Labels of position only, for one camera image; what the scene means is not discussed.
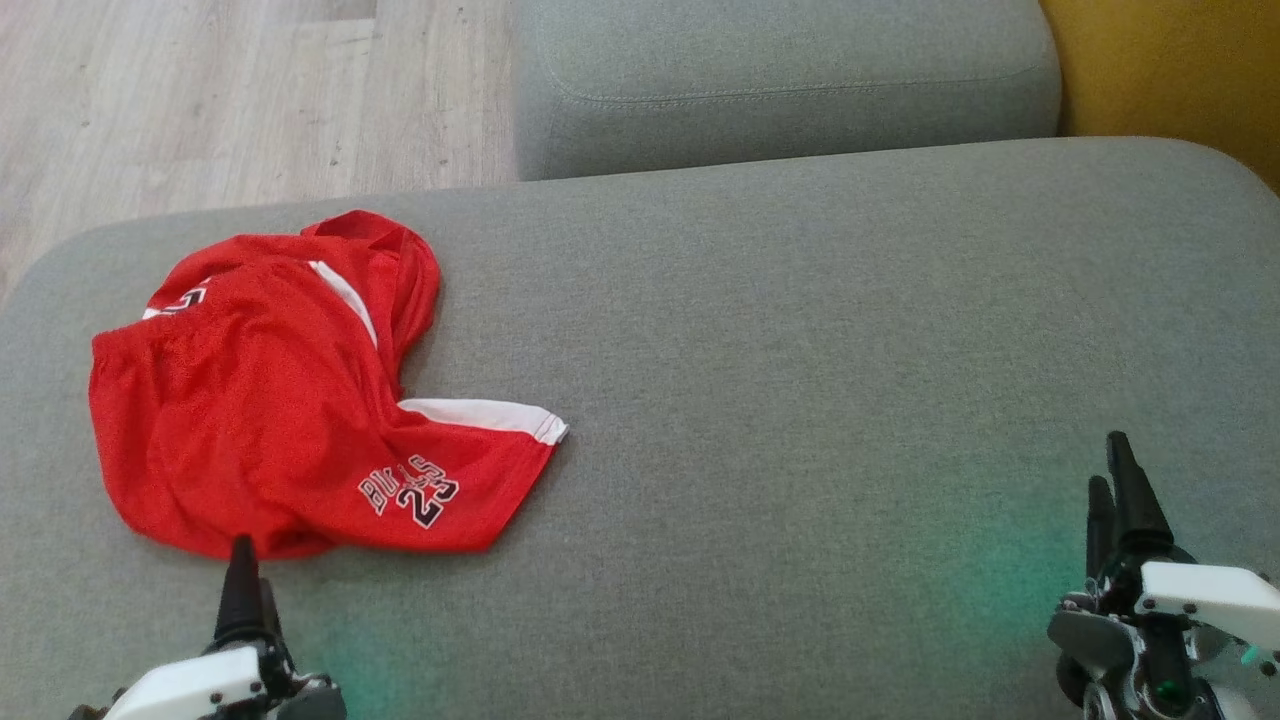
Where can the grey fabric sofa seat cushion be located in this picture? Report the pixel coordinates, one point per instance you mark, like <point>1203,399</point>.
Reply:
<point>800,400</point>

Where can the red Bulls basketball shorts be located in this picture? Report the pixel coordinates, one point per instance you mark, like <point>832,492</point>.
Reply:
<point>250,430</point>

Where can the grey fabric sofa side cushion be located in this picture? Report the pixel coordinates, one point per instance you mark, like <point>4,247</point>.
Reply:
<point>780,80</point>

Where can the red Bulls basketball jersey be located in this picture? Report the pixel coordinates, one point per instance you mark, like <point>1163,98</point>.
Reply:
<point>405,270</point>

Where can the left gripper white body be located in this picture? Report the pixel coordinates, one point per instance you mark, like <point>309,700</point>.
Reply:
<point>190,685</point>

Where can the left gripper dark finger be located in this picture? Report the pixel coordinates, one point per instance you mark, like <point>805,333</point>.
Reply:
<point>274,620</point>
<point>241,595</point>

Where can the yellow sofa back cushion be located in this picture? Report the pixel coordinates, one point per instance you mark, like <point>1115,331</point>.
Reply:
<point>1170,70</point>

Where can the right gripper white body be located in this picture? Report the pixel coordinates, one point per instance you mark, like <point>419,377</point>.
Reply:
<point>1200,600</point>

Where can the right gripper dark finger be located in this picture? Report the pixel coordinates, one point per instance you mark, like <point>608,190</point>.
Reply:
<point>1101,530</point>
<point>1140,510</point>

